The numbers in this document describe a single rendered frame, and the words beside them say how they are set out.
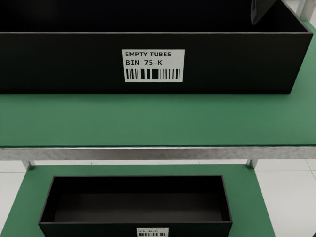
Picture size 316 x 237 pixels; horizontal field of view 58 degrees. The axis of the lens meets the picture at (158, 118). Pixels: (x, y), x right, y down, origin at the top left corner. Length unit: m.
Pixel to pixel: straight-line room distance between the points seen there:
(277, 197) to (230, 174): 0.49
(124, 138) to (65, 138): 0.09
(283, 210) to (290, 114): 1.09
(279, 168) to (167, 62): 1.34
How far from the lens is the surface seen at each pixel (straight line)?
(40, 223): 0.95
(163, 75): 0.47
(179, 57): 0.46
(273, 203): 1.57
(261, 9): 0.32
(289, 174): 1.71
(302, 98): 0.55
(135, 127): 0.43
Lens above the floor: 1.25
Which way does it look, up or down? 42 degrees down
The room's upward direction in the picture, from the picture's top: straight up
